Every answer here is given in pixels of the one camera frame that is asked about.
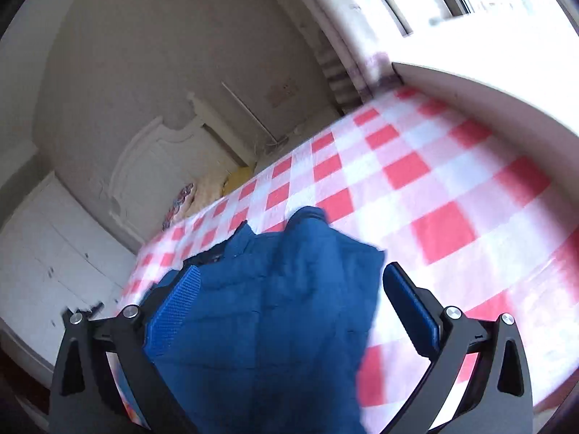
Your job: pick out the pink checkered bedsheet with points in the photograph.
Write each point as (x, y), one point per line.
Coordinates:
(407, 167)

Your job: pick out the cream textured pillow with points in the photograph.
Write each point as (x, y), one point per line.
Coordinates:
(208, 190)

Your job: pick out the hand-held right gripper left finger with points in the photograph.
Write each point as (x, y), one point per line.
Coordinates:
(176, 307)

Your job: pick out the patterned window curtain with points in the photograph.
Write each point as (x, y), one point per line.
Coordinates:
(343, 31)

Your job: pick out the blue quilted jacket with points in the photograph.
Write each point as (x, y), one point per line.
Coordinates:
(280, 303)

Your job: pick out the embroidered patterned pillow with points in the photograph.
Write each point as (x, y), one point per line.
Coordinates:
(178, 205)

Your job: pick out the white bed headboard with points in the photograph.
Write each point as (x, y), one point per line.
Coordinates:
(149, 176)

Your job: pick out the white stick lamp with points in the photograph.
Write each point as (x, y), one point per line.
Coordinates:
(249, 110)

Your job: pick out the beige wall socket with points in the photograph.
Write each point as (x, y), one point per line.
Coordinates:
(282, 92)

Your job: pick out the white wardrobe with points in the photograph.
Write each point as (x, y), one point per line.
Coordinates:
(45, 257)

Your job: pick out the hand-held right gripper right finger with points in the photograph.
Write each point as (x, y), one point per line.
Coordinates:
(409, 307)

